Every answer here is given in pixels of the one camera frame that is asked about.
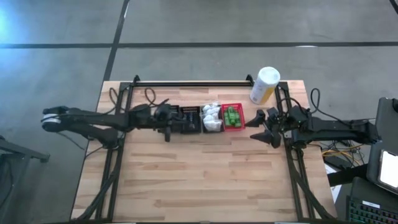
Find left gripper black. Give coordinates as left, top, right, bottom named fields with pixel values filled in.
left=152, top=103, right=192, bottom=143

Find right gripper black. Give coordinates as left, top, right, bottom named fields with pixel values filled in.
left=244, top=106, right=294, bottom=149

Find black packaged comb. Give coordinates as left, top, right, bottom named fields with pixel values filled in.
left=190, top=112, right=200, bottom=131

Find red plastic basket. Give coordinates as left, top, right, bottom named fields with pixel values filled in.
left=221, top=102, right=247, bottom=133

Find white yellow wipes canister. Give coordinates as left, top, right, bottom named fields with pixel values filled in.
left=249, top=66, right=281, bottom=105

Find black power adapter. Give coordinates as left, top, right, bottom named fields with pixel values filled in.
left=323, top=154, right=345, bottom=170

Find white paper sheet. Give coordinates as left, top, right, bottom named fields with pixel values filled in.
left=324, top=164, right=343, bottom=203

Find black laptop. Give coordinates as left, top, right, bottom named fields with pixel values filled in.
left=366, top=97, right=398, bottom=195

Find backlit keyboard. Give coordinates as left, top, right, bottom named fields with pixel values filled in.
left=346, top=195, right=398, bottom=224

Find black floor stand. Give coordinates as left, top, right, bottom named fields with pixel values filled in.
left=0, top=135, right=50, bottom=224

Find black metal table frame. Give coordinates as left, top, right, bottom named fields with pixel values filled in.
left=70, top=74, right=341, bottom=224

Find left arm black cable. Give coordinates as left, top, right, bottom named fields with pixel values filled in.
left=108, top=86, right=171, bottom=109

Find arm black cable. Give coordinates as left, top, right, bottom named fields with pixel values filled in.
left=285, top=87, right=343, bottom=121
left=108, top=86, right=171, bottom=109

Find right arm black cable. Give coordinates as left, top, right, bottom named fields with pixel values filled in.
left=285, top=87, right=343, bottom=121

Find yellow cable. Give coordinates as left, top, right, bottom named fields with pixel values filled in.
left=322, top=148, right=355, bottom=158

